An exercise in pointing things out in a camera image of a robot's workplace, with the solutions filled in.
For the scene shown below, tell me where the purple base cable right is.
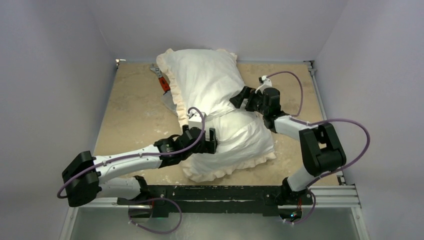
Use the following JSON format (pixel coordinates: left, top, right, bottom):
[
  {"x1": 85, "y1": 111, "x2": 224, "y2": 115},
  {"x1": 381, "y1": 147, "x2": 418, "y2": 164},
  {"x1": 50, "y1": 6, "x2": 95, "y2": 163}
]
[{"x1": 282, "y1": 193, "x2": 318, "y2": 226}]

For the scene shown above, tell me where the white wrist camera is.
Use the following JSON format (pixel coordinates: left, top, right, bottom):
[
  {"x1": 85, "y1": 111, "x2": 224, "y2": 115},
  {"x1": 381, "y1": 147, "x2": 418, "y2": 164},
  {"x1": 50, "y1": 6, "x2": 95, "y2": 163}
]
[
  {"x1": 255, "y1": 75, "x2": 272, "y2": 94},
  {"x1": 188, "y1": 110, "x2": 204, "y2": 129}
]

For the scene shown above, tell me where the clear plastic screw box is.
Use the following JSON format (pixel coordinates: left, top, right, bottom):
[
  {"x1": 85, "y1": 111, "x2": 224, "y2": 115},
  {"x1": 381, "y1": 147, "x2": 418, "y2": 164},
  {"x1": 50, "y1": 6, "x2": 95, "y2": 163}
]
[{"x1": 161, "y1": 90, "x2": 178, "y2": 116}]

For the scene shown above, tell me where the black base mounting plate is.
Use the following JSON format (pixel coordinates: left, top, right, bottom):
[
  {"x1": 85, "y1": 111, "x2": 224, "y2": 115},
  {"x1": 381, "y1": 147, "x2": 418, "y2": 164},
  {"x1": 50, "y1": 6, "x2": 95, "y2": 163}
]
[{"x1": 116, "y1": 185, "x2": 314, "y2": 219}]

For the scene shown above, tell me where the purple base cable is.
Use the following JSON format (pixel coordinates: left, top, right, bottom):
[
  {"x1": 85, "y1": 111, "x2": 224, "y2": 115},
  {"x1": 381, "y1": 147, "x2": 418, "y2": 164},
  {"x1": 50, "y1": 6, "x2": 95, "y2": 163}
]
[
  {"x1": 282, "y1": 193, "x2": 318, "y2": 226},
  {"x1": 127, "y1": 195, "x2": 184, "y2": 235}
]

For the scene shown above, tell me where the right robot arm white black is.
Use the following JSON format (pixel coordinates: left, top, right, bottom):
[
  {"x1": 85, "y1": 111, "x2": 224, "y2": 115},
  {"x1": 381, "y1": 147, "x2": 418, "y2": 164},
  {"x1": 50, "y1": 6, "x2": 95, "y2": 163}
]
[{"x1": 229, "y1": 86, "x2": 347, "y2": 205}]

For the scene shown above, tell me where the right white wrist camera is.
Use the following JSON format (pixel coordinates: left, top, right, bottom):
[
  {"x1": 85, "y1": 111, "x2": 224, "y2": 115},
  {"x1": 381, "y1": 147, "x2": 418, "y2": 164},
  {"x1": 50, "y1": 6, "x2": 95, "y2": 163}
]
[{"x1": 255, "y1": 75, "x2": 272, "y2": 94}]

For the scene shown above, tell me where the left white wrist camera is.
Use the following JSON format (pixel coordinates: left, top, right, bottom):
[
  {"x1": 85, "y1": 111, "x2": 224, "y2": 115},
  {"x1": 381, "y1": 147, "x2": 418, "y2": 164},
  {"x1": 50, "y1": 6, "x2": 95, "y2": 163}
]
[{"x1": 188, "y1": 110, "x2": 204, "y2": 129}]

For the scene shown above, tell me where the red handled adjustable wrench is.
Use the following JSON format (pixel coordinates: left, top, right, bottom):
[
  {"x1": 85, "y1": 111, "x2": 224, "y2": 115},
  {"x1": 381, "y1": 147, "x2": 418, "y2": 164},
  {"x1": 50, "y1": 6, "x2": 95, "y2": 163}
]
[{"x1": 150, "y1": 63, "x2": 171, "y2": 93}]

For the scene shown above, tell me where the grey pillow with cream ruffle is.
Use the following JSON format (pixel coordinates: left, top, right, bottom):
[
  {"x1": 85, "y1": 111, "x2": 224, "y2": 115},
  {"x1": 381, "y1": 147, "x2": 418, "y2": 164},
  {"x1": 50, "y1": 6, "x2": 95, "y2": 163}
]
[{"x1": 156, "y1": 49, "x2": 276, "y2": 183}]

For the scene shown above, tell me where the aluminium frame rail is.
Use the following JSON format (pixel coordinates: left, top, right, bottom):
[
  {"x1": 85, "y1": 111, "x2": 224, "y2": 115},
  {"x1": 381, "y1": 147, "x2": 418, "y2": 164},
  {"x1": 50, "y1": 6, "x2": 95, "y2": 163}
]
[{"x1": 304, "y1": 60, "x2": 360, "y2": 208}]

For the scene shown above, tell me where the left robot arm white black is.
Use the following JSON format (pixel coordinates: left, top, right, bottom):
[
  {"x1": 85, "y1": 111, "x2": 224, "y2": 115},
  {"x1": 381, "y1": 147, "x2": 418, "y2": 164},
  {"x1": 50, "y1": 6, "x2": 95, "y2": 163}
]
[{"x1": 57, "y1": 125, "x2": 218, "y2": 207}]

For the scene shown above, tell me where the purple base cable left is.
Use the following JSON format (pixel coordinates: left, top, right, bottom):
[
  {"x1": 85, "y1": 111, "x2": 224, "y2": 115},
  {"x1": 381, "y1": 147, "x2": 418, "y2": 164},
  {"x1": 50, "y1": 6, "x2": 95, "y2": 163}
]
[{"x1": 127, "y1": 195, "x2": 184, "y2": 235}]

